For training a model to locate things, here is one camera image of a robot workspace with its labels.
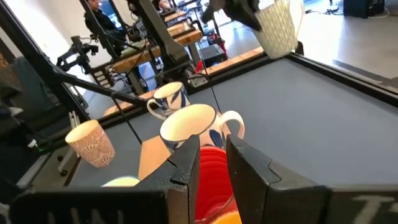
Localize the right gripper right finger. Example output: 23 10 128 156
226 134 398 224

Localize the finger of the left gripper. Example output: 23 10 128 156
223 0 263 32

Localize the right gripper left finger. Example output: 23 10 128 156
9 134 201 224

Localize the white mug fine grey pattern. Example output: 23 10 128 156
251 0 305 60

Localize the red ribbed cup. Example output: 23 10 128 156
195 146 239 223

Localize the yellow cup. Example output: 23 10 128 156
211 210 243 224

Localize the white mug blue leaf print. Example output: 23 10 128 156
146 81 191 121
159 103 246 153

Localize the wooden workbench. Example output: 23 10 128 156
111 27 203 74

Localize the black box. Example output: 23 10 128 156
198 43 228 68

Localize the orange pink patterned mug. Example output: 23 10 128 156
65 119 116 169

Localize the black cabinet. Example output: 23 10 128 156
343 0 386 18

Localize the person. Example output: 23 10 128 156
83 0 128 55

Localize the white plastic clip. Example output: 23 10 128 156
68 110 81 130

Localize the dark chair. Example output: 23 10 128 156
0 55 60 138

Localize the wooden tray black wire frame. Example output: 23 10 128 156
110 67 224 181

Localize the black robot arm with cables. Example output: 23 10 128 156
55 35 100 74

